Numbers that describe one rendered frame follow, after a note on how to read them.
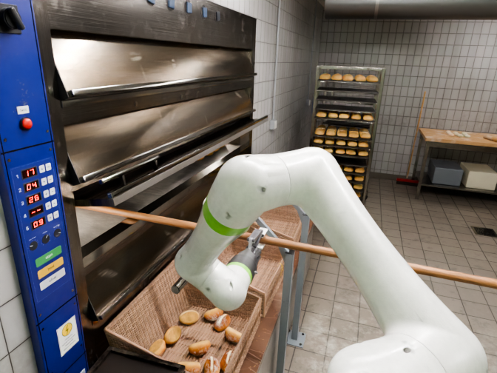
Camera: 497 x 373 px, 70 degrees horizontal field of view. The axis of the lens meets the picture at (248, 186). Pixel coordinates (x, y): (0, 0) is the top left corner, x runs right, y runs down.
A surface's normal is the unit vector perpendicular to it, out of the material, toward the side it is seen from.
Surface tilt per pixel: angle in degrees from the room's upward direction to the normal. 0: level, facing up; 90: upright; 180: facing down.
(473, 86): 90
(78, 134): 70
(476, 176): 90
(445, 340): 14
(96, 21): 90
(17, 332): 90
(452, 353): 29
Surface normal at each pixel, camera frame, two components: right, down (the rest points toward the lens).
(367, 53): -0.31, 0.31
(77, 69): 0.90, -0.19
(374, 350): -0.06, -0.99
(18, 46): 0.95, 0.14
